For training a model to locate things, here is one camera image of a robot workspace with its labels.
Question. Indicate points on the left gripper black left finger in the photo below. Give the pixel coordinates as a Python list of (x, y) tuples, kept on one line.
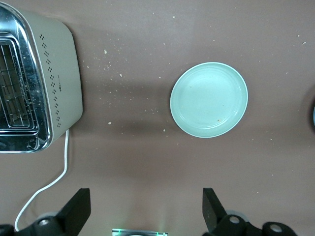
[(64, 221)]

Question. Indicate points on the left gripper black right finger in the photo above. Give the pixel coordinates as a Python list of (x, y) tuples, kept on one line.
[(217, 223)]

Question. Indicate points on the mint green round plate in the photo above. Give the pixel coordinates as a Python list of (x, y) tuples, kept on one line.
[(209, 100)]

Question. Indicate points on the blue round plate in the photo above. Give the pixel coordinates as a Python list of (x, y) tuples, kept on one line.
[(314, 114)]

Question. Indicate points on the beige chrome toaster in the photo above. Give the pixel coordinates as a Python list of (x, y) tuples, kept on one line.
[(61, 86)]

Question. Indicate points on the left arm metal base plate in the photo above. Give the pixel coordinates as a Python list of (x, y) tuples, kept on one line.
[(140, 232)]

